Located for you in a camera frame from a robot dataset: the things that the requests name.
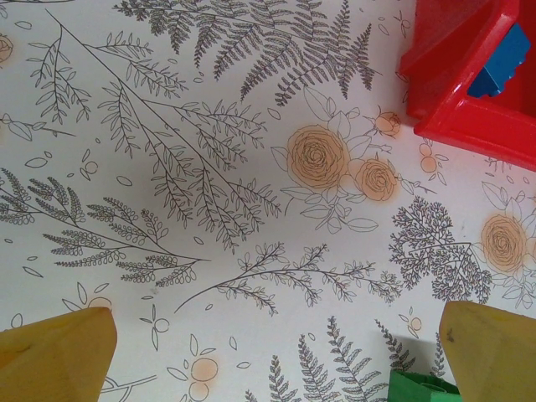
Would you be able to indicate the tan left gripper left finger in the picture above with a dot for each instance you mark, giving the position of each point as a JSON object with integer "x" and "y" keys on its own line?
{"x": 54, "y": 360}

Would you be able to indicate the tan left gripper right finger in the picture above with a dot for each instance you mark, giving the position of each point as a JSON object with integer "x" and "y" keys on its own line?
{"x": 498, "y": 360}

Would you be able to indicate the green long lego brick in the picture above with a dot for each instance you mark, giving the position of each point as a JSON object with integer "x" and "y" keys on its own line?
{"x": 419, "y": 387}

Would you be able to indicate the blue long lego brick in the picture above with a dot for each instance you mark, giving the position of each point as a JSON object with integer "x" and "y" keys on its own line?
{"x": 502, "y": 58}

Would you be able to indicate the red plastic storage bin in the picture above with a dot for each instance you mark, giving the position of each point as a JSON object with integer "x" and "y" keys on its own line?
{"x": 452, "y": 125}

